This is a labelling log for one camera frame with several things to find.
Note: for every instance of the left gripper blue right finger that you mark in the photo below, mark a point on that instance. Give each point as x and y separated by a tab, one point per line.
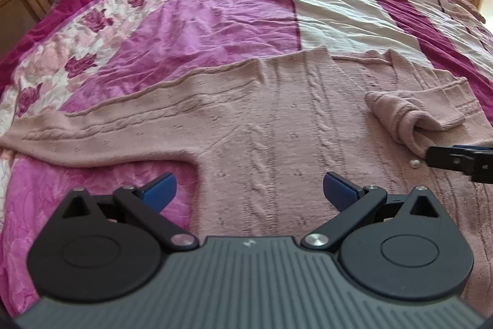
357	206

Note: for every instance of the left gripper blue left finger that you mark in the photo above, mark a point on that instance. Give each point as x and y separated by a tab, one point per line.
142	206

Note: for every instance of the pink and white striped bedspread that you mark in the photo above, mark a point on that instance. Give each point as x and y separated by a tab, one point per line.
116	48

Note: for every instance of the pink cable knit cardigan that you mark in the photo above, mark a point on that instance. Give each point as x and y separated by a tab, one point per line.
263	132

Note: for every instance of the white pearl button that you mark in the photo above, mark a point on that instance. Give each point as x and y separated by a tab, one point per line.
414	163

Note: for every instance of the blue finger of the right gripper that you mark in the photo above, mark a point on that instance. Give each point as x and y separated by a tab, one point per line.
473	161

